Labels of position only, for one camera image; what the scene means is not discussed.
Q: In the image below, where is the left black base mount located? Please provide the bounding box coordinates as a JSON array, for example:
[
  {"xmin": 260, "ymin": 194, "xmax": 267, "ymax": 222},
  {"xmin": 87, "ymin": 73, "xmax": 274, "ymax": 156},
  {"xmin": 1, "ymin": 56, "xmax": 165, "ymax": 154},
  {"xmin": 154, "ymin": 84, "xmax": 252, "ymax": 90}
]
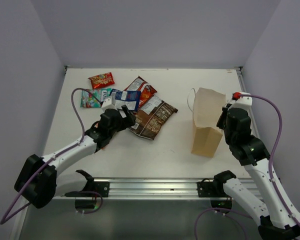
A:
[{"xmin": 64, "ymin": 169, "xmax": 110, "ymax": 215}]

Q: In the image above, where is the red Doritos chip bag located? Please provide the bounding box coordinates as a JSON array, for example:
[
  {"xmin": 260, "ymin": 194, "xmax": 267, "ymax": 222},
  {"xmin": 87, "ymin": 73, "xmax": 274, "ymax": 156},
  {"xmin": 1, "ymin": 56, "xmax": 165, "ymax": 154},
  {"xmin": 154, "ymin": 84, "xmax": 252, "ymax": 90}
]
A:
[{"xmin": 124, "ymin": 76, "xmax": 157, "ymax": 108}]

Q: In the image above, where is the brown paper bag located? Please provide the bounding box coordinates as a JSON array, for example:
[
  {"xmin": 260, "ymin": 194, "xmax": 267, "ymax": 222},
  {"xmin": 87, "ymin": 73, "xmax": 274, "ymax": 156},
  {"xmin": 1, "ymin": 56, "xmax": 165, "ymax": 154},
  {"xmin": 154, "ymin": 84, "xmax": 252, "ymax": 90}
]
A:
[{"xmin": 187, "ymin": 87, "xmax": 226, "ymax": 158}]

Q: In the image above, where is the purple cable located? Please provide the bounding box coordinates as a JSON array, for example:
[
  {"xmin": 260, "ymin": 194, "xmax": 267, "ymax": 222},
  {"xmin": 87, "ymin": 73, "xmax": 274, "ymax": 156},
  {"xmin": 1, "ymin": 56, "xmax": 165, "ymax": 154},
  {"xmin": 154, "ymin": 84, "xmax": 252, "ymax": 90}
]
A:
[
  {"xmin": 0, "ymin": 87, "xmax": 105, "ymax": 225},
  {"xmin": 194, "ymin": 93, "xmax": 300, "ymax": 240}
]

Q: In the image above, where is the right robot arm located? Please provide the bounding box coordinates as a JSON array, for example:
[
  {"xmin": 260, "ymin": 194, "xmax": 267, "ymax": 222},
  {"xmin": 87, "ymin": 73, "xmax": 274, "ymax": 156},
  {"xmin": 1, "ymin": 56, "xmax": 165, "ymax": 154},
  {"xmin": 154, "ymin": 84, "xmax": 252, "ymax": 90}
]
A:
[{"xmin": 212, "ymin": 103, "xmax": 300, "ymax": 240}]

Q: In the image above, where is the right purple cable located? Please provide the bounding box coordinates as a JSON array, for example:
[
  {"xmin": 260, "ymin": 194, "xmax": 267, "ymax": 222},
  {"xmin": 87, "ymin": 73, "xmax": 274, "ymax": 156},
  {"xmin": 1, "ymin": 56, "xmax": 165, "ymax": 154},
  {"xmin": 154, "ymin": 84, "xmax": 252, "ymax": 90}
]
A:
[{"xmin": 194, "ymin": 93, "xmax": 300, "ymax": 240}]

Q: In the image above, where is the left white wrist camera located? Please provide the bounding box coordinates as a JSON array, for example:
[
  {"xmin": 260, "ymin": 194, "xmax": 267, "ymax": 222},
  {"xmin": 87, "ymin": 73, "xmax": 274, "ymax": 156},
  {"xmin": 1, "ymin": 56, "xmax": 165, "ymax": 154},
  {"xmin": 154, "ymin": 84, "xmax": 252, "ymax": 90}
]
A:
[{"xmin": 101, "ymin": 96, "xmax": 117, "ymax": 112}]

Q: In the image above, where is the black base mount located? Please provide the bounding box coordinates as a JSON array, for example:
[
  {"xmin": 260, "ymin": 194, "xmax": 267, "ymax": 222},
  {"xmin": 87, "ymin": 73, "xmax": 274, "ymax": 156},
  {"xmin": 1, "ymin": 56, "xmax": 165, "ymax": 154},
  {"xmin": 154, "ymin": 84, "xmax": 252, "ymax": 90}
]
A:
[
  {"xmin": 64, "ymin": 169, "xmax": 110, "ymax": 215},
  {"xmin": 196, "ymin": 178, "xmax": 233, "ymax": 210}
]

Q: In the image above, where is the aluminium front rail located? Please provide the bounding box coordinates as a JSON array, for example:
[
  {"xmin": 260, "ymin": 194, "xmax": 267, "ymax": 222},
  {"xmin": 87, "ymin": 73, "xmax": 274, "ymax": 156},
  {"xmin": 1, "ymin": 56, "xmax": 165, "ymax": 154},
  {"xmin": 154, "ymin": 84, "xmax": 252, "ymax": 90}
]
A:
[{"xmin": 43, "ymin": 174, "xmax": 202, "ymax": 201}]

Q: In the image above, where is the blue snack bag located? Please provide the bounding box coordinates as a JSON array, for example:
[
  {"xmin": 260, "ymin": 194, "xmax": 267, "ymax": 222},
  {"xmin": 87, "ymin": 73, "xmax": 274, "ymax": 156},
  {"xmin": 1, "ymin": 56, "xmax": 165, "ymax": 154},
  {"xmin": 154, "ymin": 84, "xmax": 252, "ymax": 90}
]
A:
[{"xmin": 110, "ymin": 89, "xmax": 141, "ymax": 112}]

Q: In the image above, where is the small red snack packet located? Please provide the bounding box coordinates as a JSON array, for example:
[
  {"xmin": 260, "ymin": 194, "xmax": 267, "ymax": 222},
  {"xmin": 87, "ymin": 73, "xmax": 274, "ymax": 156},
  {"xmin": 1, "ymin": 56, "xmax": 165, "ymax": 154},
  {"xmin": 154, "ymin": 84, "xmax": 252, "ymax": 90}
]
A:
[{"xmin": 88, "ymin": 72, "xmax": 115, "ymax": 89}]

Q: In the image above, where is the teal Fox's candy bag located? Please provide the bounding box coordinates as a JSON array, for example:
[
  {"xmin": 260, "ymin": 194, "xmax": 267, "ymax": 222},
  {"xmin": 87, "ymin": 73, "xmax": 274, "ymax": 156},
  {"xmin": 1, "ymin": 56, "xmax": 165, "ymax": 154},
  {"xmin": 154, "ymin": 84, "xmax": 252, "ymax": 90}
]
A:
[{"xmin": 80, "ymin": 88, "xmax": 112, "ymax": 108}]

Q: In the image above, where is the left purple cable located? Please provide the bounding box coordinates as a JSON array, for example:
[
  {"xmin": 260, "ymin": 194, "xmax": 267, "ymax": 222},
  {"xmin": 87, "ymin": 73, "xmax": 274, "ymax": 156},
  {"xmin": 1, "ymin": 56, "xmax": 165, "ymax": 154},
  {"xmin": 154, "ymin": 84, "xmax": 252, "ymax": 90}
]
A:
[{"xmin": 0, "ymin": 87, "xmax": 105, "ymax": 225}]

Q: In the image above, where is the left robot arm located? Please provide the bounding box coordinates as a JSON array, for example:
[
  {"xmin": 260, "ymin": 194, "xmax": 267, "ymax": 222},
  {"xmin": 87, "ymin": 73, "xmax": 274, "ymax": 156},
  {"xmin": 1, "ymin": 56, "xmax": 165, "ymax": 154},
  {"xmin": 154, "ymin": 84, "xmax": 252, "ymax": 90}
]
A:
[{"xmin": 14, "ymin": 106, "xmax": 136, "ymax": 209}]

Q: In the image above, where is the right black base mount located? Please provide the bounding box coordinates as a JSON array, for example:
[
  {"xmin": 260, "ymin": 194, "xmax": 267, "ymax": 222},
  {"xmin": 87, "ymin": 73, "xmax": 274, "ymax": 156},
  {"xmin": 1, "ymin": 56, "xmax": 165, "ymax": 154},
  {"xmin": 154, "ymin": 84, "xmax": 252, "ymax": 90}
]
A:
[{"xmin": 196, "ymin": 178, "xmax": 233, "ymax": 210}]

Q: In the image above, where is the brown chip bag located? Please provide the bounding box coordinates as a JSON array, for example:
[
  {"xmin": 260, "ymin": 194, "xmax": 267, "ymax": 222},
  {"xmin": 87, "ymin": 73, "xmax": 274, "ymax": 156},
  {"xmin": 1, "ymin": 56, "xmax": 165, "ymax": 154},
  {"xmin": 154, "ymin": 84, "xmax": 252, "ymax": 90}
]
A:
[{"xmin": 129, "ymin": 95, "xmax": 178, "ymax": 140}]

